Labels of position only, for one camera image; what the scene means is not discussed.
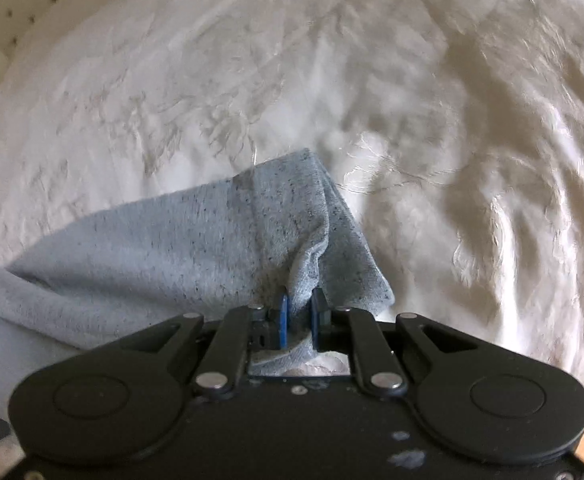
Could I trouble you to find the light blue knit pants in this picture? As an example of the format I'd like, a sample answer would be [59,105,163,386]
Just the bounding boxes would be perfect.
[0,151,394,382]

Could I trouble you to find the cream satin bedspread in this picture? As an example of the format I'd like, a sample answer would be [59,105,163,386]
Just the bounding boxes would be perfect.
[0,0,584,430]

